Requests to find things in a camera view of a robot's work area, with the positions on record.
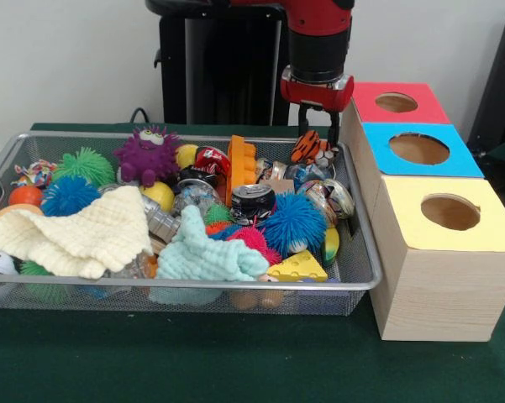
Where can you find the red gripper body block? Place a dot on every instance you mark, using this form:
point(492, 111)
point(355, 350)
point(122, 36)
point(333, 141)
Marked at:
point(315, 96)

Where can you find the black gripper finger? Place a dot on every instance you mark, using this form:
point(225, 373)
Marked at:
point(303, 119)
point(334, 126)

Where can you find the orange striped tiger plush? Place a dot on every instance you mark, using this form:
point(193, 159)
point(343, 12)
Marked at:
point(308, 147)

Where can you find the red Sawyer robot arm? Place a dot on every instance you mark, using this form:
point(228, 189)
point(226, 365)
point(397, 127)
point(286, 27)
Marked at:
point(319, 38)

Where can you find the shallow metal mesh bin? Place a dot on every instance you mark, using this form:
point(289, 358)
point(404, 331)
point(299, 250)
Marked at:
point(353, 268)

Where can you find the orange building block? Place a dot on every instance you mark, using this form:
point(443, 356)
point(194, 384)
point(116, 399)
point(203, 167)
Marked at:
point(239, 168)

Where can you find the blue spiky rubber ball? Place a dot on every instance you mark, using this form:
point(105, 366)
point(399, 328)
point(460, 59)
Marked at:
point(69, 195)
point(296, 220)

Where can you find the yellow cheese wedge toy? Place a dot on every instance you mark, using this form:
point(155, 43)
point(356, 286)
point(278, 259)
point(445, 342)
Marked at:
point(298, 268)

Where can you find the purple spiky monster toy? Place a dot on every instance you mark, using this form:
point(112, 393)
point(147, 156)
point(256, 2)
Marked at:
point(147, 157)

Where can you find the mint knitted cloth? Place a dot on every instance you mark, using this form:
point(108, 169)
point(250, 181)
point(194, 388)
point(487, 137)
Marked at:
point(201, 256)

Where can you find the green cloth side table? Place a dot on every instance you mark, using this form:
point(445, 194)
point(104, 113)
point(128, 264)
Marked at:
point(504, 151)

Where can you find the green spiky rubber ball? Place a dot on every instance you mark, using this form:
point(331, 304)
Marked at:
point(84, 165)

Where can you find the dark green table cloth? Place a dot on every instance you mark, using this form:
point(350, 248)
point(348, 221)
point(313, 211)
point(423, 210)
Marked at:
point(235, 361)

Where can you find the cream knitted cloth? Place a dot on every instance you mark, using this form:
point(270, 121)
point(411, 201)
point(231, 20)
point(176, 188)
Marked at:
point(75, 235)

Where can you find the orange rubber ball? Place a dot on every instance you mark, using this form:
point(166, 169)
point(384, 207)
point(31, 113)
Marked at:
point(25, 196)

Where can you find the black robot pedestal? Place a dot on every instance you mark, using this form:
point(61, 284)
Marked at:
point(218, 63)

